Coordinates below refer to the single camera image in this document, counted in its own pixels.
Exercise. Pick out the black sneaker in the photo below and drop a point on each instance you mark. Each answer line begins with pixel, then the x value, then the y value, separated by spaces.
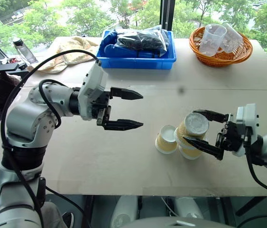
pixel 68 219

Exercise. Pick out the clear water bottle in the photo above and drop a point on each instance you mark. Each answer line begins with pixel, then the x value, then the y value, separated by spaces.
pixel 25 52

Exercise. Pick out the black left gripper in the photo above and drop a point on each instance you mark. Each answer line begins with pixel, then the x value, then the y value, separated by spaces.
pixel 103 104

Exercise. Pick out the black chair armrest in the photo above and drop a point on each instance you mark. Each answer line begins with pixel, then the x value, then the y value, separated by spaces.
pixel 2 68

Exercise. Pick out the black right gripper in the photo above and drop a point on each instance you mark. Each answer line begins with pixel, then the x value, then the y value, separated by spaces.
pixel 231 137

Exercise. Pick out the clear plastic measuring cup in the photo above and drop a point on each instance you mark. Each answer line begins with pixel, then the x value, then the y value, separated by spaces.
pixel 234 38
pixel 211 40

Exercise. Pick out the clear bag of black items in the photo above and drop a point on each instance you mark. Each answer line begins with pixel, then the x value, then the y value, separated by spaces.
pixel 142 40

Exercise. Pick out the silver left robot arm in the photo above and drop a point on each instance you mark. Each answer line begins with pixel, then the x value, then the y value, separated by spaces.
pixel 21 121

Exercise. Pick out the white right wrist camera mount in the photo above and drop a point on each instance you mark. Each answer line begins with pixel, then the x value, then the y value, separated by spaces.
pixel 248 118

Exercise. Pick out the black table leg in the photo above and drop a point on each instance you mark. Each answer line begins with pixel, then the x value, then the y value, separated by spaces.
pixel 250 206

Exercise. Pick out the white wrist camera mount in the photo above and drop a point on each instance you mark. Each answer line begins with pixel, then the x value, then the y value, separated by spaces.
pixel 248 118
pixel 93 83

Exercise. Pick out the white rounded robot leg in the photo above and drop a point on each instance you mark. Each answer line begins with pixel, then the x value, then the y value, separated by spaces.
pixel 123 211
pixel 187 207

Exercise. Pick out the yellow paper cup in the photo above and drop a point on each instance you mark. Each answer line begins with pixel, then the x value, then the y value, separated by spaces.
pixel 190 153
pixel 166 140
pixel 195 124

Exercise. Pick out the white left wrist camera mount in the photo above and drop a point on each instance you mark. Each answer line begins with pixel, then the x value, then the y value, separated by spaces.
pixel 93 83

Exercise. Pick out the black window frame post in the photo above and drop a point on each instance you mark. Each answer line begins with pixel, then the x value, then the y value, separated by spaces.
pixel 167 14

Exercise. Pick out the orange wicker basket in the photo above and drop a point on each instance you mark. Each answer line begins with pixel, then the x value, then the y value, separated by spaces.
pixel 221 59

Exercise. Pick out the beige cloth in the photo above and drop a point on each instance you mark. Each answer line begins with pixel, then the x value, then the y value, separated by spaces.
pixel 76 46

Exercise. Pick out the blue plastic bin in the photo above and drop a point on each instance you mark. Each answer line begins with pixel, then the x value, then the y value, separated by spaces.
pixel 135 62

